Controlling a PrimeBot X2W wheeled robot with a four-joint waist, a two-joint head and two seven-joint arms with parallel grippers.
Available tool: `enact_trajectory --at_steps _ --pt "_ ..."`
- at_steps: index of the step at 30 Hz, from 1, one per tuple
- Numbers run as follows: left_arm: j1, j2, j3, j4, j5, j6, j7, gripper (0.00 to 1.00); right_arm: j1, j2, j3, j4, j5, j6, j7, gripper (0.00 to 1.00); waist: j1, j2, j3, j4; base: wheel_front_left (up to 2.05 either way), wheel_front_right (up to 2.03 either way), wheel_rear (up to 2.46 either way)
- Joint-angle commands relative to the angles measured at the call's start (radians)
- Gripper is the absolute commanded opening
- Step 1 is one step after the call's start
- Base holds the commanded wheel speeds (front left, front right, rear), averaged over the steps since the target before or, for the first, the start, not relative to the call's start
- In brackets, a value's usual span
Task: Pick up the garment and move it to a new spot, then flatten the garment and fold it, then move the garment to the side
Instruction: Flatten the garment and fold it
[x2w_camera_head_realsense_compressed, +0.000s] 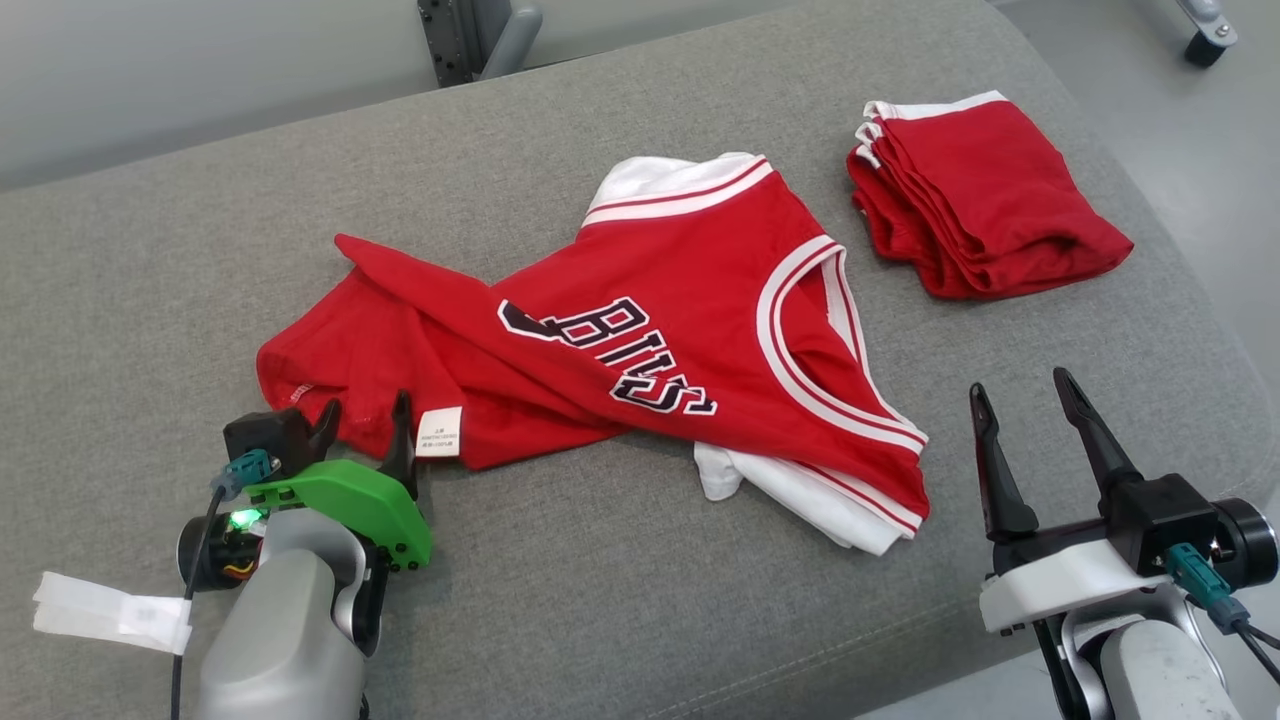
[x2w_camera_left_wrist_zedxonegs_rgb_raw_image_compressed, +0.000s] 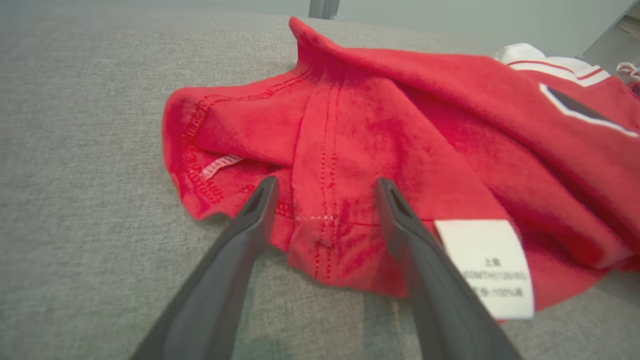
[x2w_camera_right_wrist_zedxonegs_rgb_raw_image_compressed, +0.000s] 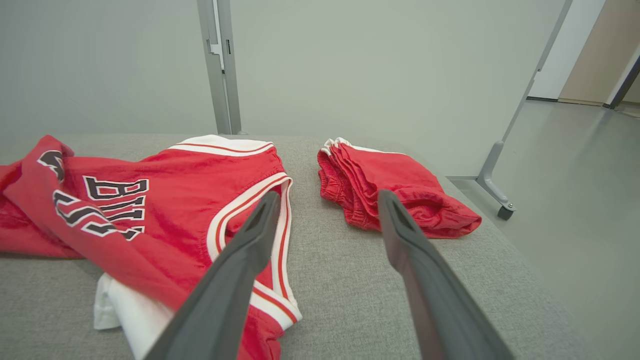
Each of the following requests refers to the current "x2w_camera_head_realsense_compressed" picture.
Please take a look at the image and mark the grey metal post with bracket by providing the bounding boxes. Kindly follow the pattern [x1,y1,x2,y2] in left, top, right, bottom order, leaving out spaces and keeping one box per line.
[417,0,544,88]

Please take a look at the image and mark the red shorts with white waistband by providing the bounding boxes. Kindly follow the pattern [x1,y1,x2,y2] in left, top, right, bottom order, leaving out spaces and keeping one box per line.
[846,90,1135,301]

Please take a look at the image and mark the grey caster leg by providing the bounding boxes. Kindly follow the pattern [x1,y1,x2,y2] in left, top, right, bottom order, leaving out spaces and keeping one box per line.
[1140,0,1239,69]

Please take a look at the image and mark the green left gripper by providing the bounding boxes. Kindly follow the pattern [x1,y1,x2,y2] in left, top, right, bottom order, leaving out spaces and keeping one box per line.
[244,389,435,573]

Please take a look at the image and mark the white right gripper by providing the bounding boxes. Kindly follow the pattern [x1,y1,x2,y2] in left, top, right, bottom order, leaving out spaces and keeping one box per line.
[968,366,1177,637]

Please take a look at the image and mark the white tape flag on cable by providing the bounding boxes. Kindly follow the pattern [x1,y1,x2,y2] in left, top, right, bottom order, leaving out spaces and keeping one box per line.
[32,570,194,656]

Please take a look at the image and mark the grey fabric sofa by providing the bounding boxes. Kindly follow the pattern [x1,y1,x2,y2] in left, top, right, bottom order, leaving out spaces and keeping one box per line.
[0,0,1280,720]

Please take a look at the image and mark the black cable with teal plug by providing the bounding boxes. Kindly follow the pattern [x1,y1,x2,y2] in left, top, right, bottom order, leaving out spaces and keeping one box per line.
[1165,543,1280,656]
[168,449,280,720]

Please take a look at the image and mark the red basketball jersey white trim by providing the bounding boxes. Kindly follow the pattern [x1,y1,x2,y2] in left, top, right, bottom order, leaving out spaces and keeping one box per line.
[255,152,931,556]

